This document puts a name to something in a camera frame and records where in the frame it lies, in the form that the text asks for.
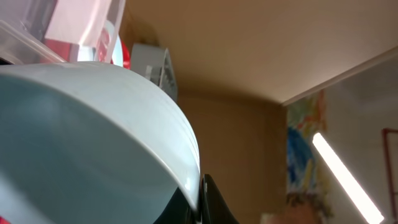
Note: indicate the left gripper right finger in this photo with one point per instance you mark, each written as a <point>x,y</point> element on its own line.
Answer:
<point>214,209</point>

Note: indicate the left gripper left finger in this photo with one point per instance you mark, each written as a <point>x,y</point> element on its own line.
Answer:
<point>177,211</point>

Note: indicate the light blue bowl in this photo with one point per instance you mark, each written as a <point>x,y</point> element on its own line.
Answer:
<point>91,142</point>

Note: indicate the grey dishwasher rack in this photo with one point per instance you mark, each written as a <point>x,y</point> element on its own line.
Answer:
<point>154,64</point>

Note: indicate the ceiling light strip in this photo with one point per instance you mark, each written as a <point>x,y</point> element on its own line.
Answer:
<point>355,192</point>

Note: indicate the red serving tray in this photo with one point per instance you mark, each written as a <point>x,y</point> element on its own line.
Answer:
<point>126,57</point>

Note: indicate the light blue plate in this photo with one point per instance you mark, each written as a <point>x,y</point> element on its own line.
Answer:
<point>117,55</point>

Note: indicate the clear plastic bin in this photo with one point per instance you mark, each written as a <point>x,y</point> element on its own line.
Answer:
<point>51,31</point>

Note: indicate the colourful wall poster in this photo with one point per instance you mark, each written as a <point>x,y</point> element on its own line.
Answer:
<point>308,180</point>

